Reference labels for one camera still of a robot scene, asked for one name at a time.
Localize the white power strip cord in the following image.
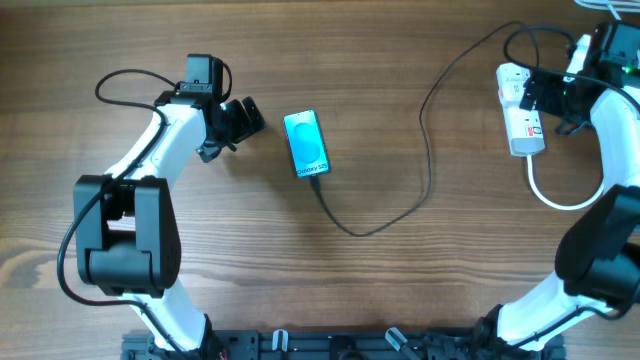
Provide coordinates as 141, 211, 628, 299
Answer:
524, 0, 640, 211

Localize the white USB charger plug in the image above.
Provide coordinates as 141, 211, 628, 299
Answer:
498, 81, 524, 107

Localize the blue screen Galaxy smartphone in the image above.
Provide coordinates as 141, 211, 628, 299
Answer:
283, 110, 330, 178

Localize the white power strip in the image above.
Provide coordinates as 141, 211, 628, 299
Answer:
496, 63, 545, 157

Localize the black charging cable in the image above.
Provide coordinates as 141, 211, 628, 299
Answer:
309, 20, 541, 238

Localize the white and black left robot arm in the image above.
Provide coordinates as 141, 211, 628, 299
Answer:
57, 54, 266, 359

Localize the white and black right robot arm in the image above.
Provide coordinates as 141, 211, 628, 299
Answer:
492, 20, 639, 354

